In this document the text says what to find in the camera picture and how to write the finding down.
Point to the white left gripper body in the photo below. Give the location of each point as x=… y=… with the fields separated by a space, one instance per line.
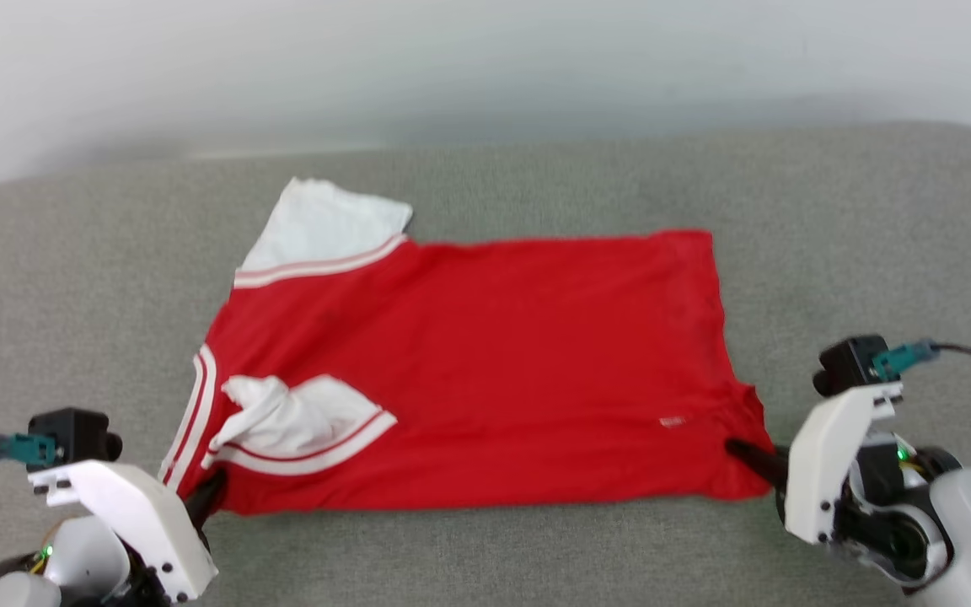
x=140 y=514

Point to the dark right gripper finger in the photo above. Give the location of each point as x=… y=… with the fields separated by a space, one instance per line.
x=768 y=455
x=768 y=474

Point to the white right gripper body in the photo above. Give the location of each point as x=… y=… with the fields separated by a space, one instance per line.
x=827 y=455

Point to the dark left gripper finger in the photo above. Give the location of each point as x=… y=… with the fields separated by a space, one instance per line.
x=199 y=518
x=209 y=491

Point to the red white t-shirt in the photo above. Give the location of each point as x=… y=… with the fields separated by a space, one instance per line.
x=494 y=362

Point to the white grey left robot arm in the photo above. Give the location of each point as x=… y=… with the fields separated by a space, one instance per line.
x=72 y=561

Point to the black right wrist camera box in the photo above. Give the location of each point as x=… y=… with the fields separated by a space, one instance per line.
x=850 y=362

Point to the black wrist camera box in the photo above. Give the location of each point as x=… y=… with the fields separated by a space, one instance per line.
x=72 y=432
x=850 y=362

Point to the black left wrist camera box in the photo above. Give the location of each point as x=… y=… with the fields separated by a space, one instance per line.
x=72 y=432

